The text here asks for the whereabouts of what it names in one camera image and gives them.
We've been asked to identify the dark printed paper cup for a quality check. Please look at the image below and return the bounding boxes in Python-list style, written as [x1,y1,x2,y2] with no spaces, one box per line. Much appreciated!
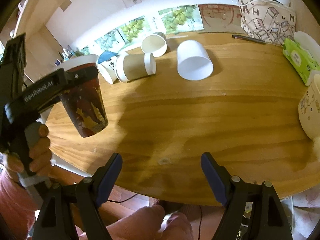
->
[53,54,109,138]

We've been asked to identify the pink left sleeve forearm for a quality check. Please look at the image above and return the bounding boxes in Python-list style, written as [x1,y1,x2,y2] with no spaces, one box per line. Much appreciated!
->
[1,171,37,239]

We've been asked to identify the brown sleeved paper cup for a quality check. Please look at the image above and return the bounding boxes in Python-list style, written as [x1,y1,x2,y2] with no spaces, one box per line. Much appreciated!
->
[114,53,156,82]

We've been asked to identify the grey checkered paper cup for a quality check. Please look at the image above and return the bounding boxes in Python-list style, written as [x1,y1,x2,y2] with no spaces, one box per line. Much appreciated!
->
[140,32,168,57]

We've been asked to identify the white plastic cup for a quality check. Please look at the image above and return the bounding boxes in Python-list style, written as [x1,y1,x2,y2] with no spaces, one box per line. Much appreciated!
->
[177,40,214,81]

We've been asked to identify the person's left hand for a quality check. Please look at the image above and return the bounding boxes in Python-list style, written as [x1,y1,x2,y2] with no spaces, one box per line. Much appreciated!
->
[3,124,52,183]

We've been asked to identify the person's pink trouser legs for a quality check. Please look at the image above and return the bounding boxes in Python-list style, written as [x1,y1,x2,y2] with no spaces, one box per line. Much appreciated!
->
[77,204,194,240]

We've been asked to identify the white leaf-print mug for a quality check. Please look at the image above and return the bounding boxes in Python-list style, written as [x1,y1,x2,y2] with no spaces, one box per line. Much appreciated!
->
[97,55,125,85]

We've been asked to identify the cream bear mug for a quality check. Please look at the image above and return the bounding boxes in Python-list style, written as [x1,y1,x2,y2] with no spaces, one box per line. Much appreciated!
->
[298,74,320,160]

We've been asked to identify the green tissue box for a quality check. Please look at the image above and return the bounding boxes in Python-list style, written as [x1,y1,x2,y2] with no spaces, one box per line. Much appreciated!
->
[283,31,319,86]

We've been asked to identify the dark pen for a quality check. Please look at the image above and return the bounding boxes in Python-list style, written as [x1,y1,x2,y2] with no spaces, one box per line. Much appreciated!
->
[232,34,266,44]

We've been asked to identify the green fruit poster strip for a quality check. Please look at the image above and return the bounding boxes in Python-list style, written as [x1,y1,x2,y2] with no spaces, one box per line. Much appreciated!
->
[75,4,204,56]

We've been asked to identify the printed canvas tote bag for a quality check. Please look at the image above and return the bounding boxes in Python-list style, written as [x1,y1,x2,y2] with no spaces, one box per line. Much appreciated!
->
[238,0,296,46]

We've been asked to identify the red drawing paper sheet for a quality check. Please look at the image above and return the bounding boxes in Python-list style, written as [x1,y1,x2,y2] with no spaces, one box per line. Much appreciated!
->
[198,4,246,35]

